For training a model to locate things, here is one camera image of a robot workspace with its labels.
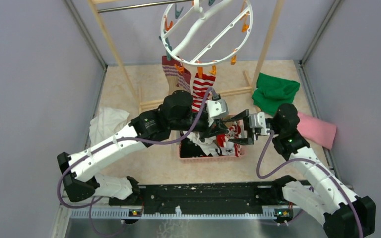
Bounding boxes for red white striped sock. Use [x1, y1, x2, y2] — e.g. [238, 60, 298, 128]
[191, 73, 216, 113]

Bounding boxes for beige purple striped sock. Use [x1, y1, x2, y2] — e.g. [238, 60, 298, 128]
[177, 68, 192, 93]

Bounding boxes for white round clip hanger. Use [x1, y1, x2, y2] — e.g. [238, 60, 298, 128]
[159, 0, 252, 65]

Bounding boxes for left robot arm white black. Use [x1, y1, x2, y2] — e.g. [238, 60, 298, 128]
[57, 89, 244, 205]

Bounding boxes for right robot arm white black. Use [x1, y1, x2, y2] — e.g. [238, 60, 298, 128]
[229, 103, 376, 238]

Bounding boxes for orange clip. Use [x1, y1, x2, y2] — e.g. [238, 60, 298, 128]
[209, 64, 217, 76]
[196, 61, 203, 79]
[174, 63, 185, 75]

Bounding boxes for white black sock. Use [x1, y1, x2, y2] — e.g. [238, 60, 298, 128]
[186, 132, 221, 157]

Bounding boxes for pink plastic basket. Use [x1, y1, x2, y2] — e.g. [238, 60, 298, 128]
[177, 121, 245, 163]

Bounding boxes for green cloth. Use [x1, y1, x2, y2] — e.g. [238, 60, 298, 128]
[252, 73, 300, 116]

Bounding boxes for pink cloth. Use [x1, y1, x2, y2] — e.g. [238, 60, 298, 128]
[297, 112, 337, 150]

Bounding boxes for white cloth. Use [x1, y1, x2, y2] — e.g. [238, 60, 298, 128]
[89, 107, 130, 146]

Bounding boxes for metal rack rod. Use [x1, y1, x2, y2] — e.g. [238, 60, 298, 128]
[97, 0, 191, 13]

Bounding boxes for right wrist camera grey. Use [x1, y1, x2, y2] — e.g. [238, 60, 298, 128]
[249, 112, 269, 136]

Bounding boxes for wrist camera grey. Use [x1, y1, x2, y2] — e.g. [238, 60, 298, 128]
[206, 95, 229, 120]
[249, 112, 269, 136]

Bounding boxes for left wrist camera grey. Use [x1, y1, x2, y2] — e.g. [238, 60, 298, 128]
[206, 95, 229, 120]

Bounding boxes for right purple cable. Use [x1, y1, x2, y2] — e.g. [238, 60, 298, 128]
[256, 129, 364, 238]

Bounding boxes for purple cable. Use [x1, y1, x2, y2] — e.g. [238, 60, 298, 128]
[256, 129, 364, 238]
[56, 87, 215, 237]

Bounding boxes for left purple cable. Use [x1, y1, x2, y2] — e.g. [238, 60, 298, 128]
[56, 87, 215, 237]

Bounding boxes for wooden drying rack frame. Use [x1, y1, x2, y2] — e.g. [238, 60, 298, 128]
[88, 0, 285, 111]

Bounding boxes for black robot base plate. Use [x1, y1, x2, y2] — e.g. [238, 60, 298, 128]
[108, 179, 313, 216]

